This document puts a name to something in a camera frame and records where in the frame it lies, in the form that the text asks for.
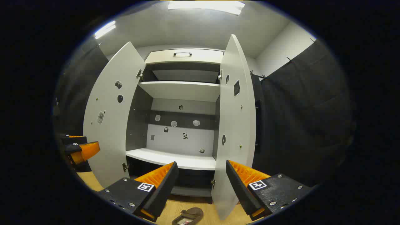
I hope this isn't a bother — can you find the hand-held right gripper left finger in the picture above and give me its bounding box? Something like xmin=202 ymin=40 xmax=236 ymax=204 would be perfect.
xmin=95 ymin=161 xmax=179 ymax=223

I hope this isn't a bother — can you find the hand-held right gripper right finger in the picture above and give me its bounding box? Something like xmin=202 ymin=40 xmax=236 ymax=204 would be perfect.
xmin=226 ymin=160 xmax=313 ymax=221

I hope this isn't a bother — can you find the white shoe cabinet door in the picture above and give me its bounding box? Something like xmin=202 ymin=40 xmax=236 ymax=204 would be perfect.
xmin=211 ymin=34 xmax=257 ymax=221
xmin=83 ymin=42 xmax=147 ymax=188

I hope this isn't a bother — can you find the brown fuzzy shoe with bow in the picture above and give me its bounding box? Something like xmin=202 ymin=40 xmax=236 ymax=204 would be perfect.
xmin=172 ymin=207 xmax=204 ymax=225

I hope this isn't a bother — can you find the white shoe cabinet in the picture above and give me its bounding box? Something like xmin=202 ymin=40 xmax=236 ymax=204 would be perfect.
xmin=125 ymin=48 xmax=225 ymax=198

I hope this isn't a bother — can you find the white cabinet drawer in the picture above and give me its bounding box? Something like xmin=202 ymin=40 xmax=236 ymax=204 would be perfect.
xmin=145 ymin=48 xmax=225 ymax=65

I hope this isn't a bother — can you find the black backdrop cloth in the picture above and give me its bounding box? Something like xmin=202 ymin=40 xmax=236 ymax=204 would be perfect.
xmin=250 ymin=39 xmax=357 ymax=188
xmin=55 ymin=44 xmax=109 ymax=138

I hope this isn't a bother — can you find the narrow ceiling light strip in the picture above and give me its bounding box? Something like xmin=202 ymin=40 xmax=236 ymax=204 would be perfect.
xmin=94 ymin=21 xmax=116 ymax=40

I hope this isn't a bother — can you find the wide ceiling light panel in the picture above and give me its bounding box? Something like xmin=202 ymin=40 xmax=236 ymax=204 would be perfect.
xmin=168 ymin=1 xmax=246 ymax=16

